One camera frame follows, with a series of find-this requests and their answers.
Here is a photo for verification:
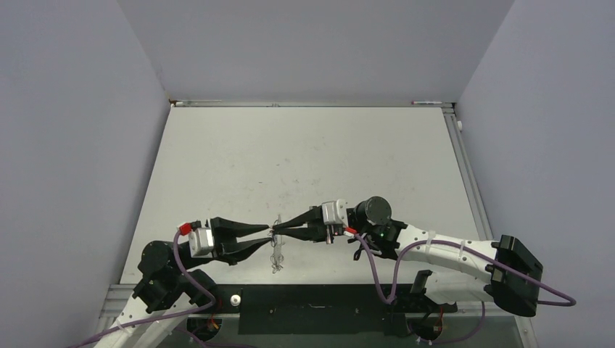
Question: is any aluminium rail right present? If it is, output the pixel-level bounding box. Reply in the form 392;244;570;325
442;104;494;240

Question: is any purple cable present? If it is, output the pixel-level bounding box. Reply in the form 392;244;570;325
352;231;577;307
62;230;217;348

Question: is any aluminium rail back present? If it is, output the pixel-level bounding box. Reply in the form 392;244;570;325
169;100;455;109

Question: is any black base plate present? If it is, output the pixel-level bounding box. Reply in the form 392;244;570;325
184;283;458;340

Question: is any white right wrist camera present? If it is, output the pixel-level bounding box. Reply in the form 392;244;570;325
321;199;349;228

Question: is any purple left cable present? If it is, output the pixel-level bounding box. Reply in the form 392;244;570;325
62;230;217;348

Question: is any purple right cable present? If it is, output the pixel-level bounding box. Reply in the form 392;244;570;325
352;231;577;307

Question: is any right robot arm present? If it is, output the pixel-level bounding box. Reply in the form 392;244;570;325
273;196;543;318

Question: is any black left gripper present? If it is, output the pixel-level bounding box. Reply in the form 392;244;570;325
176;216;272;272

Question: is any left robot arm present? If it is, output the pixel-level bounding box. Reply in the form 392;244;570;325
85;217;270;347

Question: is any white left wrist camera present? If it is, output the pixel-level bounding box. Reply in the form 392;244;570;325
188;227;215;258

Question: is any aluminium rail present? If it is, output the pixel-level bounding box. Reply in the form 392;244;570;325
169;100;455;109
442;104;494;240

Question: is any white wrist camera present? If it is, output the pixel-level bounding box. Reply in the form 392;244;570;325
188;227;215;258
321;199;349;228

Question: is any metal keyring plate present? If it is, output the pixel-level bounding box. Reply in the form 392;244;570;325
270;229;284;274

